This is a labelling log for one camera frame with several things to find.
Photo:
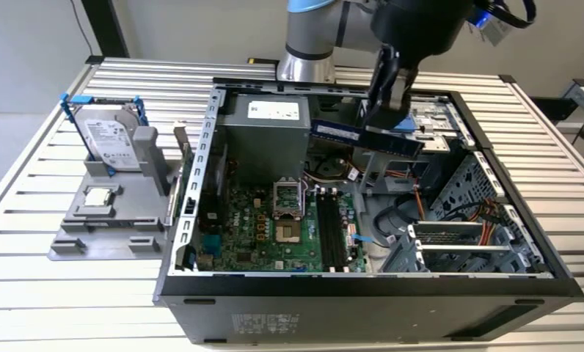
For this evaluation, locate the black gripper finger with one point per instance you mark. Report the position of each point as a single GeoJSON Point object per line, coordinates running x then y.
{"type": "Point", "coordinates": [382, 80]}
{"type": "Point", "coordinates": [401, 95]}

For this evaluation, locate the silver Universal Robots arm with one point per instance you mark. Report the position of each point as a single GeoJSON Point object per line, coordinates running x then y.
{"type": "Point", "coordinates": [317, 33]}

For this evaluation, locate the grey metal disk bay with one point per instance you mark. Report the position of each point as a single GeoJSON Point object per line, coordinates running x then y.
{"type": "Point", "coordinates": [380, 172]}

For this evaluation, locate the black round case speaker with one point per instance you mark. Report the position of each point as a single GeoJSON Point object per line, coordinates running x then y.
{"type": "Point", "coordinates": [332, 167]}

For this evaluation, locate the small yellow black tag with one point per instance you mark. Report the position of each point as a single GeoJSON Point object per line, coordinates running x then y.
{"type": "Point", "coordinates": [257, 60]}

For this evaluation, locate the grey power supply unit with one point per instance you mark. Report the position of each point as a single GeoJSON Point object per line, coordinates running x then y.
{"type": "Point", "coordinates": [262, 146]}

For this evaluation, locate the socket locking lever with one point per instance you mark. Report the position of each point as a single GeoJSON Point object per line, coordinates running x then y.
{"type": "Point", "coordinates": [305, 201]}

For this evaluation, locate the silver perforated drive cage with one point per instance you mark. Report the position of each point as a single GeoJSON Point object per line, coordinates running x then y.
{"type": "Point", "coordinates": [449, 234]}

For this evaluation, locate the CPU socket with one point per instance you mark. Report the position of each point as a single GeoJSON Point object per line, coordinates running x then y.
{"type": "Point", "coordinates": [288, 231]}

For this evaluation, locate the green motherboard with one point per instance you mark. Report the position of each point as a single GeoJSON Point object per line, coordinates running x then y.
{"type": "Point", "coordinates": [253, 253]}

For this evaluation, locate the silver hard disk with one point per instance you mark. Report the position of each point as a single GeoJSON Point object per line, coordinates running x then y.
{"type": "Point", "coordinates": [109, 139]}

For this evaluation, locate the blue disk carrier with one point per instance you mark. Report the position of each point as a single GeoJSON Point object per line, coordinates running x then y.
{"type": "Point", "coordinates": [81, 100]}

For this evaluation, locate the black open PC case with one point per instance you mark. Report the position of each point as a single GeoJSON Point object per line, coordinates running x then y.
{"type": "Point", "coordinates": [321, 315]}

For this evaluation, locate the grey parts rack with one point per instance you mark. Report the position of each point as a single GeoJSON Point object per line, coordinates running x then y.
{"type": "Point", "coordinates": [126, 205]}

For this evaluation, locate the silver CPU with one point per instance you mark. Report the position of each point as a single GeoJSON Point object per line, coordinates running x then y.
{"type": "Point", "coordinates": [98, 198]}

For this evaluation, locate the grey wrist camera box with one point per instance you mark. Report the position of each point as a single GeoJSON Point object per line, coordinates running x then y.
{"type": "Point", "coordinates": [495, 31]}

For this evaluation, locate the black bracket beside table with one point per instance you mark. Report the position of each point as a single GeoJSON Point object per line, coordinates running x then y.
{"type": "Point", "coordinates": [556, 108]}

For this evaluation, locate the graphics card with bracket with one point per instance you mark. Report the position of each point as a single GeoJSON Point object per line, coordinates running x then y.
{"type": "Point", "coordinates": [186, 161]}

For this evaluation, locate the black post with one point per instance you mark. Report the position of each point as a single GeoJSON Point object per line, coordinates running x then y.
{"type": "Point", "coordinates": [106, 29]}

